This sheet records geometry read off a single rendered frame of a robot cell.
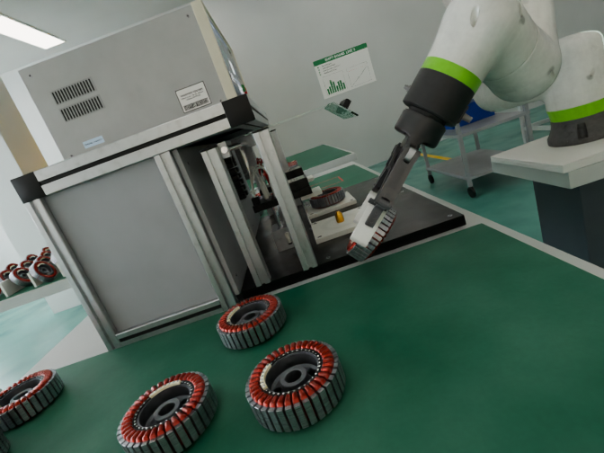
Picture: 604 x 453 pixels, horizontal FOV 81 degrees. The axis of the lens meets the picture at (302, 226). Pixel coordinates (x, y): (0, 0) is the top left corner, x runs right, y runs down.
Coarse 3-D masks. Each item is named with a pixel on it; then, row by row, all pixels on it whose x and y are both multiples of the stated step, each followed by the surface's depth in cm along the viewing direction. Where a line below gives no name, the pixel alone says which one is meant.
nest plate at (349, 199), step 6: (348, 192) 117; (348, 198) 110; (336, 204) 108; (342, 204) 106; (348, 204) 106; (312, 210) 111; (318, 210) 108; (324, 210) 106; (330, 210) 106; (312, 216) 106; (318, 216) 106
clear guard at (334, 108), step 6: (318, 108) 100; (324, 108) 116; (330, 108) 113; (336, 108) 106; (342, 108) 101; (300, 114) 101; (306, 114) 113; (336, 114) 122; (342, 114) 114; (348, 114) 107; (354, 114) 101; (282, 120) 101; (288, 120) 106; (270, 126) 101; (276, 126) 121
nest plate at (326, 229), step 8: (344, 216) 93; (352, 216) 90; (312, 224) 96; (320, 224) 93; (328, 224) 91; (336, 224) 89; (344, 224) 86; (352, 224) 84; (320, 232) 87; (328, 232) 85; (336, 232) 83; (344, 232) 83; (320, 240) 83
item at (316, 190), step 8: (304, 176) 85; (296, 184) 83; (304, 184) 84; (296, 192) 84; (304, 192) 84; (312, 192) 84; (320, 192) 84; (264, 200) 86; (272, 200) 84; (256, 208) 84; (264, 208) 84; (272, 208) 85; (280, 224) 86
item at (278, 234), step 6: (282, 222) 91; (276, 228) 87; (282, 228) 86; (276, 234) 86; (282, 234) 86; (276, 240) 86; (282, 240) 86; (282, 246) 87; (288, 246) 87; (294, 246) 87
